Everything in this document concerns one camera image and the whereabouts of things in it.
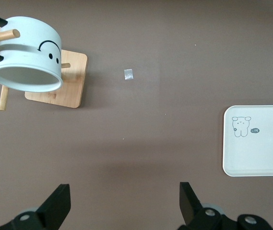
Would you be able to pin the white tray with rabbit print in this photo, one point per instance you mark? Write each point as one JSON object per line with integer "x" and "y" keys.
{"x": 258, "y": 155}

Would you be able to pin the wooden mug stand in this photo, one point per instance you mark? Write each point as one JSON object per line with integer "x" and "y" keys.
{"x": 69, "y": 79}

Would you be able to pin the small clear tape piece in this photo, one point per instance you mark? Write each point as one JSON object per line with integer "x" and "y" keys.
{"x": 128, "y": 74}

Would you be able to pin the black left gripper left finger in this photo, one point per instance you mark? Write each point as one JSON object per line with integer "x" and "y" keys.
{"x": 54, "y": 206}

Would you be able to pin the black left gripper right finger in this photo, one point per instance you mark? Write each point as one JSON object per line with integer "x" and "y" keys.
{"x": 189, "y": 206}

